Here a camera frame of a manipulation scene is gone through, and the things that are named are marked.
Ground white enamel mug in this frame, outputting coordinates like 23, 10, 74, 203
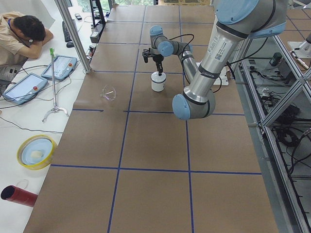
151, 71, 166, 92

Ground metal stand with green clip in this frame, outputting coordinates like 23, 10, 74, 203
42, 48, 69, 123

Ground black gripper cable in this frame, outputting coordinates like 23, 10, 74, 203
167, 33, 195, 49

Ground black keyboard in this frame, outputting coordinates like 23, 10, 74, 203
62, 21, 71, 42

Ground aluminium frame post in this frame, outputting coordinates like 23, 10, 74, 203
55, 0, 91, 74

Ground aluminium frame rail right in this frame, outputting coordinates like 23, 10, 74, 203
235, 30, 311, 233

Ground person resting on desk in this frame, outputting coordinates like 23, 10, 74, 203
0, 12, 54, 67

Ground red cylinder tube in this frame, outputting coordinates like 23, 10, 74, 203
0, 185, 38, 207

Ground clear plastic funnel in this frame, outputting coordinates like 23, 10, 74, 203
100, 85, 116, 101

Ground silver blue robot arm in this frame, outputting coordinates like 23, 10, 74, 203
142, 0, 288, 120

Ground near teach pendant tablet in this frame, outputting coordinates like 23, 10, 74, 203
2, 73, 48, 105

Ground teach pendant tablet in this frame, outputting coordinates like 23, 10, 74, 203
41, 55, 77, 82
2, 73, 48, 105

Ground yellow rimmed bowl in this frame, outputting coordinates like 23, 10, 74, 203
17, 134, 58, 170

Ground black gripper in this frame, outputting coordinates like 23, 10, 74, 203
142, 48, 163, 76

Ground far teach pendant tablet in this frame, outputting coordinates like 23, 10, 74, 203
41, 55, 77, 82

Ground black computer mouse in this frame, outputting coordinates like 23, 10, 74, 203
66, 41, 74, 48

